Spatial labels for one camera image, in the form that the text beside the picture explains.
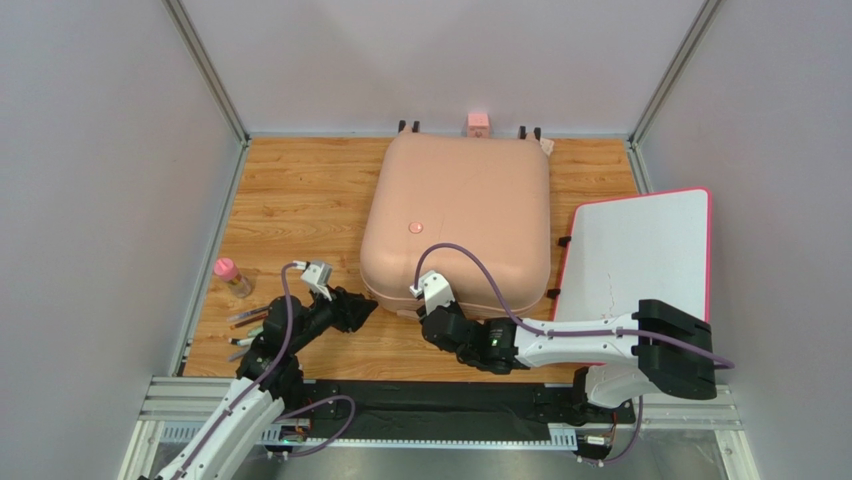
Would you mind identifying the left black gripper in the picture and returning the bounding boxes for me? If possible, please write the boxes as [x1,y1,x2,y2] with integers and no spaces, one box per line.
[289,282,379,352]

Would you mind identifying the pink suitcase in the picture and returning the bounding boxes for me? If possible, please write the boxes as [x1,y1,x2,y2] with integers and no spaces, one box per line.
[360,126,551,318]

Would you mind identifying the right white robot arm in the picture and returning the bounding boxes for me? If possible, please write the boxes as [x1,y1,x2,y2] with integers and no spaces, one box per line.
[420,299,723,409]

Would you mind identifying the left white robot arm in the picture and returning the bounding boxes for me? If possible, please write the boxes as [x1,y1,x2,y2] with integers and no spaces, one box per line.
[151,287,378,479]

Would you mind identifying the green marker pens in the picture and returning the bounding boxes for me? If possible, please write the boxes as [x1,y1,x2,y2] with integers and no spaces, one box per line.
[226,336,255,363]

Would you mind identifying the pink capped bottle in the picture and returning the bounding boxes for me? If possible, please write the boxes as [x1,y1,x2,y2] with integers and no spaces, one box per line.
[213,257,252,298]

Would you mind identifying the white board pink edge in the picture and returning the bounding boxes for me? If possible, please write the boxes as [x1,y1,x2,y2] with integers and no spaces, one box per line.
[553,188,713,322]

